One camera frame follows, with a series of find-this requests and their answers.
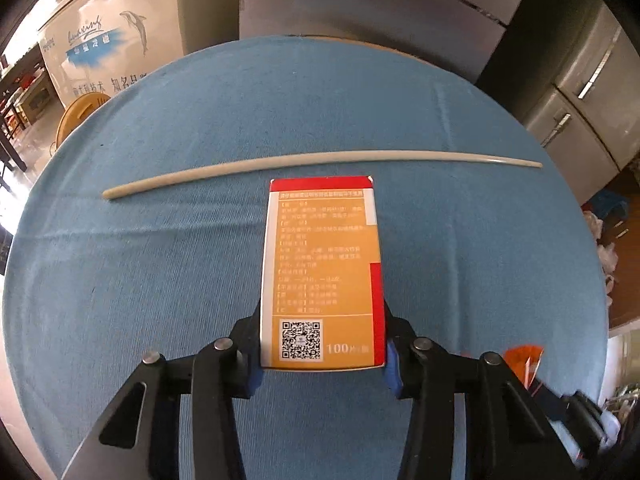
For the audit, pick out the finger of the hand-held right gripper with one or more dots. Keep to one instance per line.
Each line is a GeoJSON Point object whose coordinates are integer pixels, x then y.
{"type": "Point", "coordinates": [575, 415]}

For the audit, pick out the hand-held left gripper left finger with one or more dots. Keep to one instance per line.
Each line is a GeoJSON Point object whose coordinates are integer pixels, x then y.
{"type": "Point", "coordinates": [255, 380]}

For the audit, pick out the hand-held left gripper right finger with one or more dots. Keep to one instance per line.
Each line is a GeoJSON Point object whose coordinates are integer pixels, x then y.
{"type": "Point", "coordinates": [392, 372]}

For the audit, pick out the orange foil packet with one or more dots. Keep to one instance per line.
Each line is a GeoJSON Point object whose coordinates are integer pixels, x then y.
{"type": "Point", "coordinates": [522, 360]}

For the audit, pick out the orange cardboard box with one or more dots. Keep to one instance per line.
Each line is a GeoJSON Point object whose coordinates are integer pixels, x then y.
{"type": "Point", "coordinates": [325, 270]}

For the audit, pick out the white plastic bag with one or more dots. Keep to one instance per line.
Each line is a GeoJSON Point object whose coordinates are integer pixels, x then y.
{"type": "Point", "coordinates": [602, 255]}

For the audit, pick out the long white stick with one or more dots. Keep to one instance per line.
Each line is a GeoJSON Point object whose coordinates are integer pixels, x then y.
{"type": "Point", "coordinates": [350, 155]}

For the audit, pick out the grey metal cabinet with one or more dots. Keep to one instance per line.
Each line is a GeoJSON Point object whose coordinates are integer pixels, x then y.
{"type": "Point", "coordinates": [580, 125]}

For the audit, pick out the yellow wooden chair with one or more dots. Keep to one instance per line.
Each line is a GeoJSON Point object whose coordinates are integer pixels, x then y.
{"type": "Point", "coordinates": [75, 115]}

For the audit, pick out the grey steel cabinet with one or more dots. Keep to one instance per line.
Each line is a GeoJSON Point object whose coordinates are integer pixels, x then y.
{"type": "Point", "coordinates": [375, 5]}

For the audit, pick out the white chest freezer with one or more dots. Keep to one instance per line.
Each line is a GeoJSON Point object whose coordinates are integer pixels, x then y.
{"type": "Point", "coordinates": [125, 35]}

